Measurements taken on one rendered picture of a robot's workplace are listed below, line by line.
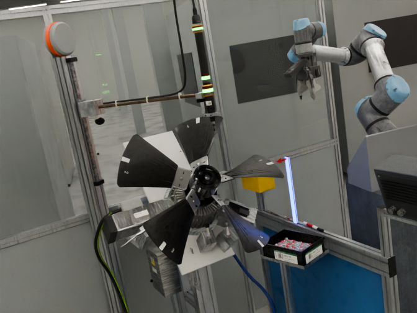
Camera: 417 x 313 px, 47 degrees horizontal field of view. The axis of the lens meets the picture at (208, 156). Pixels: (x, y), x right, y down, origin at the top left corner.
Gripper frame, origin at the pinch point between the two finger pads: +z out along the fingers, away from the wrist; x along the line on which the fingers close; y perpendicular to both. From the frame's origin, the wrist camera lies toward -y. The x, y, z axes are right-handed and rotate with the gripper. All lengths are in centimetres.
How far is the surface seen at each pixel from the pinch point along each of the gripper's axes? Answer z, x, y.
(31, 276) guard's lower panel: 67, 70, -128
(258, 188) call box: 42, 23, -18
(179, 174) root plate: 20, 3, -68
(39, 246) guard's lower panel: 53, 70, -121
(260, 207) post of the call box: 55, 29, -15
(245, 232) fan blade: 44, -20, -54
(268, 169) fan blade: 26.0, -5.2, -29.3
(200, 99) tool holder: -9, 1, -54
